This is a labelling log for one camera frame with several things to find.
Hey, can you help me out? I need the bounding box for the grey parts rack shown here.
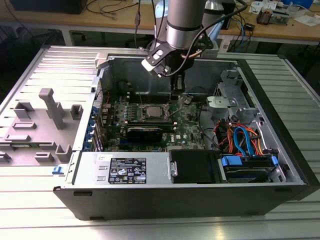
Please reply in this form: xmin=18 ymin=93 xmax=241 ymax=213
xmin=0 ymin=87 xmax=85 ymax=167

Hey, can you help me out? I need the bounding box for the blue flat data cable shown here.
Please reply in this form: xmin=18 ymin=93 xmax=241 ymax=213
xmin=233 ymin=126 xmax=256 ymax=158

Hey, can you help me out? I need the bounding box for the black and grey PC case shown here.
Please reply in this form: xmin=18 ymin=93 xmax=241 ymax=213
xmin=52 ymin=51 xmax=320 ymax=222

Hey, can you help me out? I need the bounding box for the large black equipment box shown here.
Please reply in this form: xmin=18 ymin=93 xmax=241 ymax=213
xmin=9 ymin=0 xmax=88 ymax=15

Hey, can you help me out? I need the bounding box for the black plastic cover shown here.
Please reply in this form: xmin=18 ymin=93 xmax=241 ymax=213
xmin=168 ymin=149 xmax=221 ymax=185

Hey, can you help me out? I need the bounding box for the white paper sheet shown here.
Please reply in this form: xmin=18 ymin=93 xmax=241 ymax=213
xmin=292 ymin=14 xmax=320 ymax=28

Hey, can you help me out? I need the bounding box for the dark hard disk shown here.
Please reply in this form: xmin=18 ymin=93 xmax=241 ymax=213
xmin=224 ymin=162 xmax=274 ymax=184

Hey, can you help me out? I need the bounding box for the CPU socket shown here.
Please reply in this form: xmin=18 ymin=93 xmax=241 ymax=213
xmin=140 ymin=103 xmax=169 ymax=123

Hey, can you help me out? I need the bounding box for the blue card retainer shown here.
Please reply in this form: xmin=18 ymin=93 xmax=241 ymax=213
xmin=83 ymin=106 xmax=98 ymax=152

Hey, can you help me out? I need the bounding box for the metal socket cover frame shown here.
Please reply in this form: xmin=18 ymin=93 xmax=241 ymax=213
xmin=166 ymin=94 xmax=186 ymax=118

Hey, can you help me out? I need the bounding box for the metal locking lever wire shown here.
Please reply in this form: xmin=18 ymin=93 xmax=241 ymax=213
xmin=167 ymin=109 xmax=182 ymax=120
xmin=137 ymin=85 xmax=145 ymax=108

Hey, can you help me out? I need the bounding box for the green motherboard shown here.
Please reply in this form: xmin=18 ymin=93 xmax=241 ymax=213
xmin=99 ymin=91 xmax=208 ymax=153

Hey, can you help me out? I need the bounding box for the black graphics card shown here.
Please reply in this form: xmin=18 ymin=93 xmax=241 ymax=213
xmin=125 ymin=126 xmax=164 ymax=145

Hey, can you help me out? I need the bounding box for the white packet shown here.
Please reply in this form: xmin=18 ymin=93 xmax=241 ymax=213
xmin=249 ymin=0 xmax=263 ymax=14

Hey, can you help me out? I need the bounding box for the tall black box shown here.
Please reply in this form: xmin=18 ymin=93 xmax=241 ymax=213
xmin=222 ymin=0 xmax=237 ymax=31

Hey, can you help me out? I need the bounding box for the silver square CPU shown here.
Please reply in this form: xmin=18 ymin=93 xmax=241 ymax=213
xmin=145 ymin=105 xmax=163 ymax=118

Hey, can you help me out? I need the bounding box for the silver power supply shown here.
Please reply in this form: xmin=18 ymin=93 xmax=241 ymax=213
xmin=73 ymin=152 xmax=173 ymax=186

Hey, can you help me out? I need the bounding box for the metal heatsink cooler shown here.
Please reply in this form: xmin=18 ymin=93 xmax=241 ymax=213
xmin=257 ymin=6 xmax=274 ymax=25

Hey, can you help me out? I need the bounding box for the thin black wire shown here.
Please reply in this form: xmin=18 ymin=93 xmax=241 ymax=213
xmin=186 ymin=85 xmax=211 ymax=101

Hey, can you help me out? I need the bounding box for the thick black power cable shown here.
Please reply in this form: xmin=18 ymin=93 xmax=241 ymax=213
xmin=196 ymin=99 xmax=221 ymax=151

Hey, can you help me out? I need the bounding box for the orange wire bundle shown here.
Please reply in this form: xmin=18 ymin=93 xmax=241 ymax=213
xmin=216 ymin=121 xmax=265 ymax=157

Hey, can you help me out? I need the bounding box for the blue disk carrier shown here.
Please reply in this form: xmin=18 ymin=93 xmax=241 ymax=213
xmin=219 ymin=154 xmax=280 ymax=176

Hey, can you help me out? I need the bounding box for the grey electronic device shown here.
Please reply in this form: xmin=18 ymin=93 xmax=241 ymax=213
xmin=271 ymin=4 xmax=292 ymax=26

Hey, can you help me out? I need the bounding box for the red and black wire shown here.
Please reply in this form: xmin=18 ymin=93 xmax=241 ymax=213
xmin=102 ymin=89 xmax=112 ymax=106

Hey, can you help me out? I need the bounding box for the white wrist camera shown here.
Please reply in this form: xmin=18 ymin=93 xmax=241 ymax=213
xmin=141 ymin=42 xmax=176 ymax=77

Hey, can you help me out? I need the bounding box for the silver drive cage bracket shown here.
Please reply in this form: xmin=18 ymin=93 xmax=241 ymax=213
xmin=206 ymin=96 xmax=238 ymax=120

